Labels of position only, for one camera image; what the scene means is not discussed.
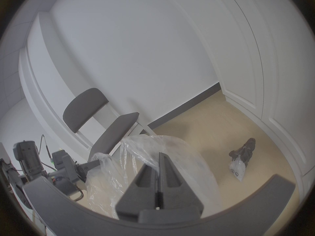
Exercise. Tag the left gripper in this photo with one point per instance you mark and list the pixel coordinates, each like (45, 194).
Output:
(72, 171)

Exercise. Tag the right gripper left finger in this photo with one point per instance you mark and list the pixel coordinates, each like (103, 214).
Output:
(142, 193)

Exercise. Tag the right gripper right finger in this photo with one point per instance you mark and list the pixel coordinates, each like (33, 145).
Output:
(177, 193)

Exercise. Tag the clear plastic bag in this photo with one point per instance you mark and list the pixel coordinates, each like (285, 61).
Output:
(187, 161)

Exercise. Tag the black plastic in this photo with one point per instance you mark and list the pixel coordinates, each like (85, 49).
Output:
(246, 149)

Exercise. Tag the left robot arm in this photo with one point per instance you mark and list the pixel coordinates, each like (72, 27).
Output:
(64, 188)

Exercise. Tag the grey and white chair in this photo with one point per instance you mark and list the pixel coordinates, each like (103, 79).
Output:
(83, 107)

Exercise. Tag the clear printed wrapper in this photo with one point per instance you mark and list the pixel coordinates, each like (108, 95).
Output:
(237, 170)

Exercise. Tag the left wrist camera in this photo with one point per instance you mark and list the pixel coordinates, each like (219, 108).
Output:
(59, 158)

